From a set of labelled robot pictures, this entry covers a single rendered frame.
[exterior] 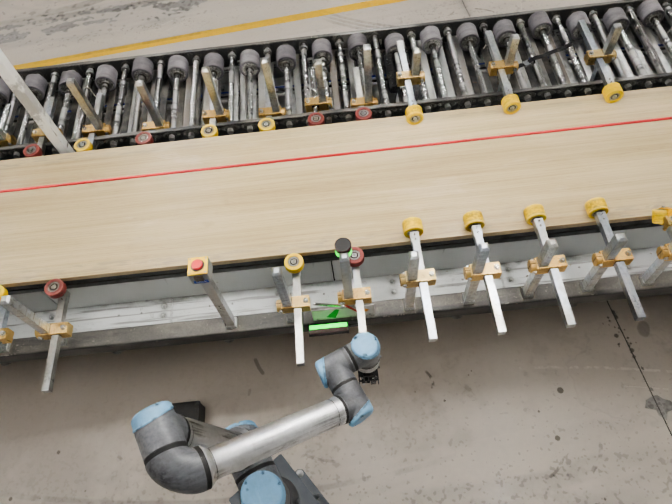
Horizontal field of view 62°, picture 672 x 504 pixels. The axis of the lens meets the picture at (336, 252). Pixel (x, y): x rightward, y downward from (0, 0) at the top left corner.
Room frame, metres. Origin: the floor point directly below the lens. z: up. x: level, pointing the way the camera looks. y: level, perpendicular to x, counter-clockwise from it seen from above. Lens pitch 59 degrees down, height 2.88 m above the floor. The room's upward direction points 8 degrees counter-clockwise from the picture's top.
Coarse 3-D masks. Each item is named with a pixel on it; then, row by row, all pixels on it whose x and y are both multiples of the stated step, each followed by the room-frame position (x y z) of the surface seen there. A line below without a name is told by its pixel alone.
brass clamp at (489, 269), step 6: (486, 264) 0.97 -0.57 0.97; (492, 264) 0.97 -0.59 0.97; (498, 264) 0.97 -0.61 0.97; (468, 270) 0.96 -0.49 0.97; (486, 270) 0.95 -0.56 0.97; (492, 270) 0.94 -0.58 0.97; (498, 270) 0.94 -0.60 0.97; (468, 276) 0.94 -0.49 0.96; (474, 276) 0.93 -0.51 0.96; (480, 276) 0.93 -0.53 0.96; (498, 276) 0.93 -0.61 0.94
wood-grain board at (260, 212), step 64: (320, 128) 1.85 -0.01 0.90; (384, 128) 1.79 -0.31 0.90; (448, 128) 1.74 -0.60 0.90; (512, 128) 1.68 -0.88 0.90; (640, 128) 1.58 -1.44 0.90; (64, 192) 1.68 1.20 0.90; (128, 192) 1.63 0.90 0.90; (192, 192) 1.58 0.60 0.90; (256, 192) 1.53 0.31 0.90; (320, 192) 1.48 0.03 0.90; (384, 192) 1.43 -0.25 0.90; (448, 192) 1.38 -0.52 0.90; (512, 192) 1.33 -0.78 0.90; (576, 192) 1.29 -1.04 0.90; (640, 192) 1.24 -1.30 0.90; (0, 256) 1.38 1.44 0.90; (64, 256) 1.33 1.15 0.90; (128, 256) 1.29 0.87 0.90; (192, 256) 1.24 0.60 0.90; (256, 256) 1.20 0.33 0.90
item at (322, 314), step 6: (354, 306) 0.95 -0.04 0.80; (366, 306) 0.95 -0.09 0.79; (372, 306) 0.95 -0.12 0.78; (312, 312) 0.96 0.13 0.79; (318, 312) 0.96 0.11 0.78; (324, 312) 0.96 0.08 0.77; (330, 312) 0.96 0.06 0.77; (342, 312) 0.96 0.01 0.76; (348, 312) 0.96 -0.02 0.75; (354, 312) 0.95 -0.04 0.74; (366, 312) 0.95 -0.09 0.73; (372, 312) 0.95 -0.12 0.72; (318, 318) 0.96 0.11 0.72; (324, 318) 0.96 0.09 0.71; (330, 318) 0.96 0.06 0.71
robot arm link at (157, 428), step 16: (144, 416) 0.43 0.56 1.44; (160, 416) 0.43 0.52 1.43; (176, 416) 0.44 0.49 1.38; (144, 432) 0.39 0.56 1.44; (160, 432) 0.39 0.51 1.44; (176, 432) 0.39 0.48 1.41; (192, 432) 0.41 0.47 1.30; (208, 432) 0.43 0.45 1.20; (224, 432) 0.45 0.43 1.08; (240, 432) 0.49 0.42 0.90; (144, 448) 0.35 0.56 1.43; (160, 448) 0.35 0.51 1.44; (144, 464) 0.32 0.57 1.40; (256, 464) 0.39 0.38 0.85
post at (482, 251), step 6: (480, 246) 0.96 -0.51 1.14; (486, 246) 0.95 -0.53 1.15; (480, 252) 0.94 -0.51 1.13; (486, 252) 0.94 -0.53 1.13; (474, 258) 0.97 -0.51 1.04; (480, 258) 0.94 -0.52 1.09; (486, 258) 0.94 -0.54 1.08; (474, 264) 0.96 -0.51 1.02; (480, 264) 0.94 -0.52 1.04; (474, 270) 0.94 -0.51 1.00; (480, 270) 0.94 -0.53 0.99; (468, 282) 0.96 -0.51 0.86; (474, 282) 0.94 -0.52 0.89; (468, 288) 0.95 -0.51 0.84; (474, 288) 0.94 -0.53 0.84; (468, 294) 0.94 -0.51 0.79; (474, 294) 0.94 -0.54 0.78; (468, 300) 0.94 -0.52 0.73
